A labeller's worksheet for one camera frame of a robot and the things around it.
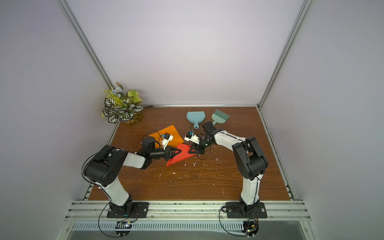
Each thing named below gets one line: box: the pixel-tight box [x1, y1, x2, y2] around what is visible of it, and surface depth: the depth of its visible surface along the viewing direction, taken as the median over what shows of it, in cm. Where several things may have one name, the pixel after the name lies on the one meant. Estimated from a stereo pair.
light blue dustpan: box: [186, 111, 206, 130], surface depth 116 cm
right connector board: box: [241, 221, 260, 237], surface depth 71 cm
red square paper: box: [165, 143, 197, 167], surface depth 88 cm
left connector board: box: [115, 221, 132, 237], surface depth 72 cm
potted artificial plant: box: [101, 82, 144, 126], surface depth 94 cm
